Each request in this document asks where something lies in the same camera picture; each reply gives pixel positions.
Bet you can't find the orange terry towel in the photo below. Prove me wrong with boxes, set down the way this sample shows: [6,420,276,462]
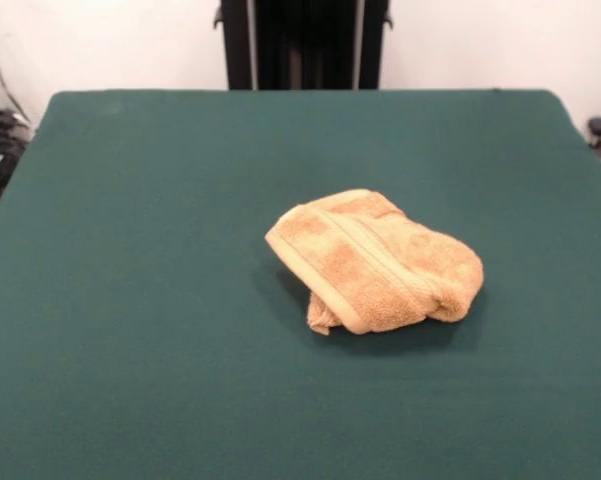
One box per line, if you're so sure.
[264,188,485,336]

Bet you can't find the dark green tablecloth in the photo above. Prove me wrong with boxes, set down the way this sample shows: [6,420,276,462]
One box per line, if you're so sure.
[0,88,601,480]

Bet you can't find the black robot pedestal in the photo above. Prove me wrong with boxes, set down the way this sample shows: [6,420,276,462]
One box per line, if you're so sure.
[212,0,395,91]

